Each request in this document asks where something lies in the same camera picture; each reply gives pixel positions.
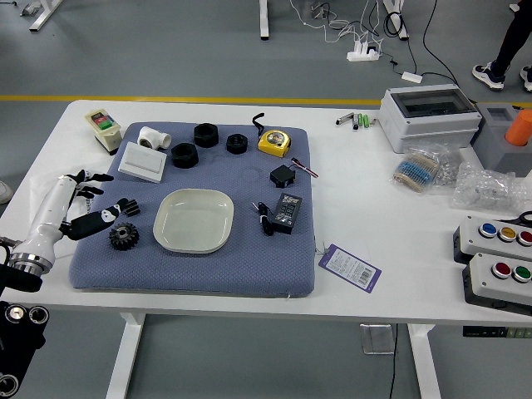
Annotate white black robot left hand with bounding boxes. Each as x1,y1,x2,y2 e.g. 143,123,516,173
18,169,128,261

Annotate big black gear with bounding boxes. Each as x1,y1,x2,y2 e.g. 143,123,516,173
108,222,141,252

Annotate big black nut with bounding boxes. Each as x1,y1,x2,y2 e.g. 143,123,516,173
170,142,199,169
193,122,219,148

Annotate small black nut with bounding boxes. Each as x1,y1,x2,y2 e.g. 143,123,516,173
225,133,249,155

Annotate grey electrical distribution box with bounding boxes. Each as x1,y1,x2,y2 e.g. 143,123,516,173
377,84,483,154

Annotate three-button control box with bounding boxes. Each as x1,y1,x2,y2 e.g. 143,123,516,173
452,214,532,267

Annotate red-green button control box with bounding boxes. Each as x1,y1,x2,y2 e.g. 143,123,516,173
461,252,532,316

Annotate white pipe tee fitting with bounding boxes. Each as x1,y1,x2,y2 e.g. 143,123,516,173
136,126,172,151

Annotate cream square plate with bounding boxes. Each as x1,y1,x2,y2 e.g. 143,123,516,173
152,188,235,254

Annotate white table leg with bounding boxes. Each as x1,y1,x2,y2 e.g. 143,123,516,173
406,323,442,399
105,312,146,399

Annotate blue-grey quilted mat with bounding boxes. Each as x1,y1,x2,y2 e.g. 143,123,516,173
68,121,316,298

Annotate white desk foot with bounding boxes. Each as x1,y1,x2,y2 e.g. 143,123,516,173
18,0,63,32

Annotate yellow tape measure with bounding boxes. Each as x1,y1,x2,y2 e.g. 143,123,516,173
250,112,292,159

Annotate white desk leg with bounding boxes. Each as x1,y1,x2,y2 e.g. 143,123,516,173
382,0,411,42
259,0,270,42

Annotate purple label tag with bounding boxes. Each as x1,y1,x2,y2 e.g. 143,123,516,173
318,244,382,294

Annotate white power strip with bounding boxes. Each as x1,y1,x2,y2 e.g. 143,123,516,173
347,39,382,62

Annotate metal floor plate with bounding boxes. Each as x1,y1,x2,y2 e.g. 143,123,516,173
359,323,395,355

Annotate bag of blue resistors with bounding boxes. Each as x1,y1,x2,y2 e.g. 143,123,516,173
390,145,441,195

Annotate bag of metal screws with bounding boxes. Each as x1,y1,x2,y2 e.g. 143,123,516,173
431,143,470,196

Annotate bubble wrap bag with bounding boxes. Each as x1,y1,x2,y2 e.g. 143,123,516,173
451,161,529,215

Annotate grey block holder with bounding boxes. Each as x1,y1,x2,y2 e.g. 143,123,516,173
470,102,532,178

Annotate black table control panel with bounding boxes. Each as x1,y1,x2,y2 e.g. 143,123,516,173
462,326,532,340

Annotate orange cylinder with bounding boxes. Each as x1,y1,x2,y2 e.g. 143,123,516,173
505,108,532,147

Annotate beige red-green switch box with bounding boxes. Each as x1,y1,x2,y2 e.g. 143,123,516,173
84,110,123,156

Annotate white wall switch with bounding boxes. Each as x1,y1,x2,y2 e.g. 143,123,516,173
117,141,168,185

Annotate black servo with wires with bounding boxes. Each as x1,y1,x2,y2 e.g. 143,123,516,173
268,157,320,189

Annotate black digital meter with cable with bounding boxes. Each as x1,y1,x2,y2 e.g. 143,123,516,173
251,193,303,238

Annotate white floor cables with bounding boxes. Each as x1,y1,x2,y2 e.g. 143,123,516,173
288,0,386,45

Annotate black cable under table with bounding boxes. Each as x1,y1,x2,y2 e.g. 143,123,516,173
386,323,399,399

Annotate coiled black floor cable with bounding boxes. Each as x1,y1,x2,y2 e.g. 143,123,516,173
384,11,418,74

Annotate long black floor cable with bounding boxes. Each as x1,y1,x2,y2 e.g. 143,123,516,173
422,0,475,103

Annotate black handled scissors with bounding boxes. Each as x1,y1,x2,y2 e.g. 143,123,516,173
496,210,532,228

